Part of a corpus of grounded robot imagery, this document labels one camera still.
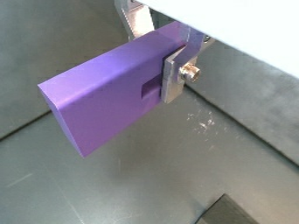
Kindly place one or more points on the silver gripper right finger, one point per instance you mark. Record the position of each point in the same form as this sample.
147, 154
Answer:
179, 65

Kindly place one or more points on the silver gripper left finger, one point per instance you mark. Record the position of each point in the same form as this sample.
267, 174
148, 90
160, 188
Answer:
135, 16

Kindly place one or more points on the purple double-square block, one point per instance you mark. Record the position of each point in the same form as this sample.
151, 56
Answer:
103, 95

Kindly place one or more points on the black curved stand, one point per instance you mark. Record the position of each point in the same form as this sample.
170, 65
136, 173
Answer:
226, 212

